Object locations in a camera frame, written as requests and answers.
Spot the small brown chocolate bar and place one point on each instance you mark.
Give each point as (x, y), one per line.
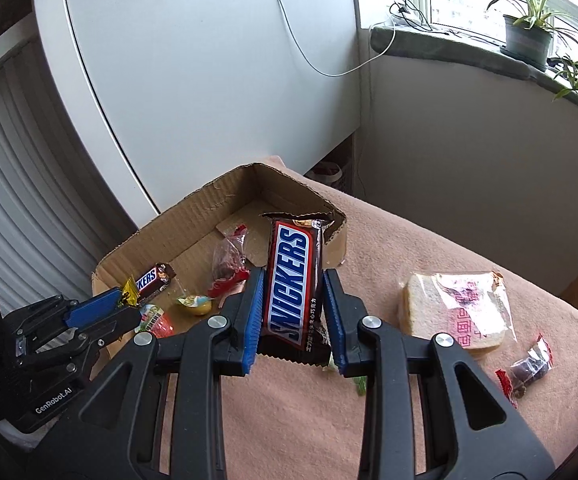
(155, 280)

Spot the green jelly candy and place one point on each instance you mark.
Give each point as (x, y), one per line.
(360, 385)

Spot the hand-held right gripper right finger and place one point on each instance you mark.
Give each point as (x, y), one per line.
(336, 330)

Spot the white cabinet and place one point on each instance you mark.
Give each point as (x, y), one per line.
(194, 85)

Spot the yellow round candy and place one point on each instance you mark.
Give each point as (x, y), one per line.
(196, 305)

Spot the clear packet with dark candy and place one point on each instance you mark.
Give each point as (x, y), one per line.
(529, 367)

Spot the cardboard box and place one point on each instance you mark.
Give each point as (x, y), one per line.
(209, 210)

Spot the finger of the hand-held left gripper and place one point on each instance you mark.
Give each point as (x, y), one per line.
(111, 327)
(94, 306)

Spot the white framed window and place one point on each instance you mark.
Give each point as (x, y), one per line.
(449, 0)

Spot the colourful candy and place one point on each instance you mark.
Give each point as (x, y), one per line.
(156, 321)

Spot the small spider plant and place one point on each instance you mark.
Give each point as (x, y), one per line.
(576, 80)

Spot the yellow candy packet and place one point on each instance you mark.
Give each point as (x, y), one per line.
(130, 291)

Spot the white plastic basket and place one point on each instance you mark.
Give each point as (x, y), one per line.
(329, 174)

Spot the grey window sill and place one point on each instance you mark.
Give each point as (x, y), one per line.
(444, 47)

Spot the sliced bread in clear bag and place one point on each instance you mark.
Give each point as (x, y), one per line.
(449, 310)

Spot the red clear candy packet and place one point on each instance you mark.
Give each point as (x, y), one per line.
(226, 265)

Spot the white ribbed shutter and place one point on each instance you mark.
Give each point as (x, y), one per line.
(29, 185)

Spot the potted spider plant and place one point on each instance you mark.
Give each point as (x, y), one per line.
(526, 40)

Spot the large brown chocolate bar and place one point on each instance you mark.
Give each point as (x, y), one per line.
(289, 280)

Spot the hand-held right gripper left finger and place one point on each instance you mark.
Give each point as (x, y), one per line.
(249, 330)

